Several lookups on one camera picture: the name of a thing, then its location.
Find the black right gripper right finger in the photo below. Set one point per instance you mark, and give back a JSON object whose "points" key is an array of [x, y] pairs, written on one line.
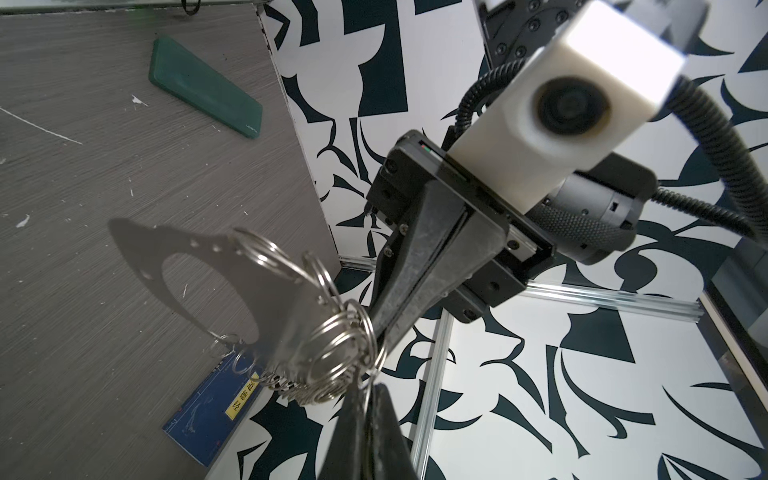
{"points": [[388, 456]]}

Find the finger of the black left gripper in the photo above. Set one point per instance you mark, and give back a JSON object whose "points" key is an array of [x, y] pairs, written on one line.
{"points": [[403, 289], [472, 245]]}

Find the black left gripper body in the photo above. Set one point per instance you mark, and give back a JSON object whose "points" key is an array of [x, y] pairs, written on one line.
{"points": [[414, 161]]}

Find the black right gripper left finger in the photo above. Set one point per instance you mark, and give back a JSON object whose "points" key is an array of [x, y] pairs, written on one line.
{"points": [[343, 460]]}

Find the silver keyring cluster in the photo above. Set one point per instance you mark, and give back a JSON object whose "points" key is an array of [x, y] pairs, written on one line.
{"points": [[317, 345]]}

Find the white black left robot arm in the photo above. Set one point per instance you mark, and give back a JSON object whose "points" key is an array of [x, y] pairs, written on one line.
{"points": [[688, 157]]}

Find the blue book yellow label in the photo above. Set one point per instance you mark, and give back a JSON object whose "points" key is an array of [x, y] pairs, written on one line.
{"points": [[202, 424]]}

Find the green translucent plastic case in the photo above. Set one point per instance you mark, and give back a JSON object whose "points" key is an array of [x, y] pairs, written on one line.
{"points": [[177, 71]]}

